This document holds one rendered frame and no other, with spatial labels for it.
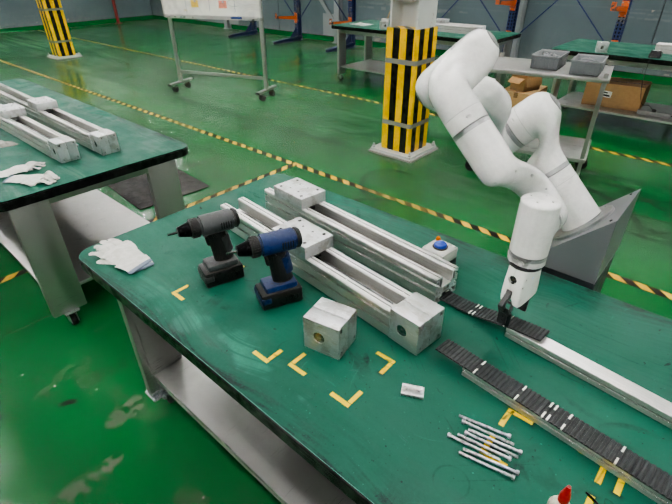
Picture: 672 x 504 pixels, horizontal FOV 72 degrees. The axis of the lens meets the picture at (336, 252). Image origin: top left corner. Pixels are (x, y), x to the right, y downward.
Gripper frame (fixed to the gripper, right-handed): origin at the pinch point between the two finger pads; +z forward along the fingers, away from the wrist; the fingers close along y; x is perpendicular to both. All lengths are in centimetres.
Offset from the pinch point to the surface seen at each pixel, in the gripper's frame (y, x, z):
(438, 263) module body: 2.2, 24.7, -1.7
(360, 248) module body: -5.0, 48.7, 1.1
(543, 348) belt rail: -2.1, -10.1, 3.8
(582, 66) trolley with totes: 277, 103, -8
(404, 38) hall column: 235, 235, -18
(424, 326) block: -21.9, 10.7, -1.8
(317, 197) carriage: 2, 77, -4
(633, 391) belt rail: -0.7, -29.5, 3.4
